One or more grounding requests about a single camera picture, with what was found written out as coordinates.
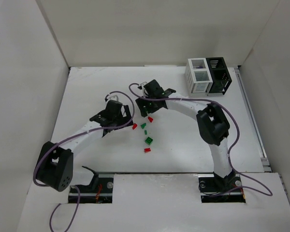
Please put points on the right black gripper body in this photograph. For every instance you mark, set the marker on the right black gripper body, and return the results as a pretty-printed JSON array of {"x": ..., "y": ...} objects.
[{"x": 144, "y": 108}]

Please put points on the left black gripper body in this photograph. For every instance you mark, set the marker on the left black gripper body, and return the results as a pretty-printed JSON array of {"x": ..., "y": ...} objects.
[{"x": 125, "y": 116}]

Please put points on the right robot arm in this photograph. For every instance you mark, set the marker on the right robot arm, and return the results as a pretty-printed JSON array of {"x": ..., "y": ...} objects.
[{"x": 212, "y": 123}]

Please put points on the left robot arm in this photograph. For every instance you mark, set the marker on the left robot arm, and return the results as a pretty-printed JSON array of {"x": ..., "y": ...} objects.
[{"x": 54, "y": 166}]

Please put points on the green square lego lower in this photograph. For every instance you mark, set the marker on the green square lego lower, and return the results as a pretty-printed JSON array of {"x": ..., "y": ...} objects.
[{"x": 148, "y": 140}]

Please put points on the white slotted container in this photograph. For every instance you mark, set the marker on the white slotted container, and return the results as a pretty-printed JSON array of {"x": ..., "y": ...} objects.
[{"x": 198, "y": 81}]

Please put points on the black slotted container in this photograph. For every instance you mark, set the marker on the black slotted container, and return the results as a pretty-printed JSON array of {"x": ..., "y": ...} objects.
[{"x": 221, "y": 79}]

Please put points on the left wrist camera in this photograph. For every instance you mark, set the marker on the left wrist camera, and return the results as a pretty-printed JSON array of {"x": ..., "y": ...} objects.
[{"x": 111, "y": 97}]

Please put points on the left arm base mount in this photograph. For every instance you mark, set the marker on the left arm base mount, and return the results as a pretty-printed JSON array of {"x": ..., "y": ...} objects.
[{"x": 90, "y": 186}]

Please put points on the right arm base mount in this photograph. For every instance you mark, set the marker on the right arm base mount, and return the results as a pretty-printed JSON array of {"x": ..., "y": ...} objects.
[{"x": 212, "y": 193}]

